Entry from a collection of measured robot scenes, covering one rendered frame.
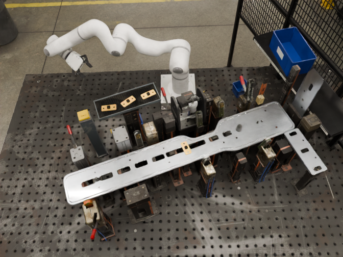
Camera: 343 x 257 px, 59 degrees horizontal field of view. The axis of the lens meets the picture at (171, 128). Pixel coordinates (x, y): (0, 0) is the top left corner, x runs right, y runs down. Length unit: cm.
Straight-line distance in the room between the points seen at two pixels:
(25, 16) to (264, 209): 385
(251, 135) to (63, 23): 315
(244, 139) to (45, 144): 137
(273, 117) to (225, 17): 244
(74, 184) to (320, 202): 147
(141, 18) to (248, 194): 285
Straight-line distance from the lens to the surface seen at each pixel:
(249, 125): 187
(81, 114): 177
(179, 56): 188
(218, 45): 376
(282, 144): 187
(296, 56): 227
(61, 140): 228
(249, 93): 186
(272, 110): 196
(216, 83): 242
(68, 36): 205
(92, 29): 190
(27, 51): 414
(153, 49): 190
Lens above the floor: 254
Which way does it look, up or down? 58 degrees down
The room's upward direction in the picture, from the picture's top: 4 degrees counter-clockwise
